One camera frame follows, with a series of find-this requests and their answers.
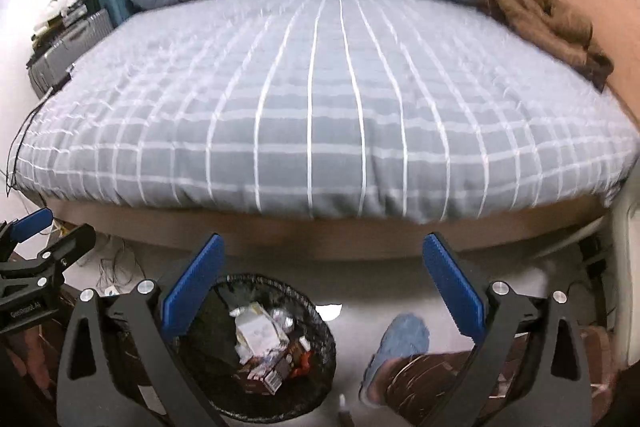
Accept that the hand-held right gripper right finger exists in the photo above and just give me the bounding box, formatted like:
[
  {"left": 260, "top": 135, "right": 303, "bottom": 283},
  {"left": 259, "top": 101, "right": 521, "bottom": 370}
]
[{"left": 422, "top": 232, "right": 596, "bottom": 427}]

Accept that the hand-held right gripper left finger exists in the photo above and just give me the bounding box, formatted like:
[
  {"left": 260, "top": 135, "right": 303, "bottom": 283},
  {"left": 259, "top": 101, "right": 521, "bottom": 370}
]
[{"left": 56, "top": 233, "right": 236, "bottom": 427}]

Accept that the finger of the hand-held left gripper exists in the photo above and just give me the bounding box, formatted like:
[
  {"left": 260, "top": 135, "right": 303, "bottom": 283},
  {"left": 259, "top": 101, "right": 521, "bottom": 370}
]
[
  {"left": 30, "top": 223, "right": 97, "bottom": 290},
  {"left": 0, "top": 207, "right": 54, "bottom": 255}
]

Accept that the black mesh trash bin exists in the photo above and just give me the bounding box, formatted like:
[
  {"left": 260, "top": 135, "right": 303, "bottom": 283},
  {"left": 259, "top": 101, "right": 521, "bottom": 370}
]
[{"left": 172, "top": 273, "right": 337, "bottom": 423}]

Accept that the blue slipper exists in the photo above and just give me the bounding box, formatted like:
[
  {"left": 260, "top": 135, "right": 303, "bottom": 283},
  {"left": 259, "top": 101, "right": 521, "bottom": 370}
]
[{"left": 360, "top": 313, "right": 431, "bottom": 408}]

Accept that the person's right leg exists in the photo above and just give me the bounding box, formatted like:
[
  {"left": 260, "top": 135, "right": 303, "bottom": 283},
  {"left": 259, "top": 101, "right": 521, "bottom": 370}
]
[{"left": 385, "top": 349, "right": 506, "bottom": 427}]

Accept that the black charger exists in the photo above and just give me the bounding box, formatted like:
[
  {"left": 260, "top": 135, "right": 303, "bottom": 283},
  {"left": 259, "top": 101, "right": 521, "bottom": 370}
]
[{"left": 50, "top": 64, "right": 77, "bottom": 90}]

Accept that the small white bottle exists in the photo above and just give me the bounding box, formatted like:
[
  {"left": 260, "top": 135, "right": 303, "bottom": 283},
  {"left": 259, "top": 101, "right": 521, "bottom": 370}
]
[{"left": 336, "top": 394, "right": 355, "bottom": 427}]

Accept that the grey suitcase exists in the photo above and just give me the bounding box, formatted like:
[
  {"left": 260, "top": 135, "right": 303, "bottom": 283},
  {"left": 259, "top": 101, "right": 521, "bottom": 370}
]
[{"left": 27, "top": 9, "right": 113, "bottom": 98}]

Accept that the white plastic bag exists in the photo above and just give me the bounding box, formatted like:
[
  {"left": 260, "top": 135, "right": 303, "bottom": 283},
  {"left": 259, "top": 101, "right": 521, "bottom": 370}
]
[{"left": 32, "top": 0, "right": 66, "bottom": 38}]

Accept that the teal suitcase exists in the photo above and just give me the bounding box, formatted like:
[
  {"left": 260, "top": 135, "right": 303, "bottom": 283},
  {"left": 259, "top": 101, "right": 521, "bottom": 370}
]
[{"left": 97, "top": 0, "right": 136, "bottom": 28}]

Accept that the brown fleece jacket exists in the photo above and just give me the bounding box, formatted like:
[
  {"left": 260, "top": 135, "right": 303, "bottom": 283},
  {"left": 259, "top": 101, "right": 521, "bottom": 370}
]
[{"left": 477, "top": 0, "right": 615, "bottom": 92}]

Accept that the wooden headboard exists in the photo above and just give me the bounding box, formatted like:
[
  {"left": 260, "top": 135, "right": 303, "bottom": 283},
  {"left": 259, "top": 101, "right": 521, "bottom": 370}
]
[{"left": 520, "top": 0, "right": 640, "bottom": 128}]

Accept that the black charger cable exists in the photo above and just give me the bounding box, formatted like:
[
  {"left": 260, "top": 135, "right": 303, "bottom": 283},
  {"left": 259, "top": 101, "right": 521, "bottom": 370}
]
[{"left": 5, "top": 89, "right": 56, "bottom": 198}]

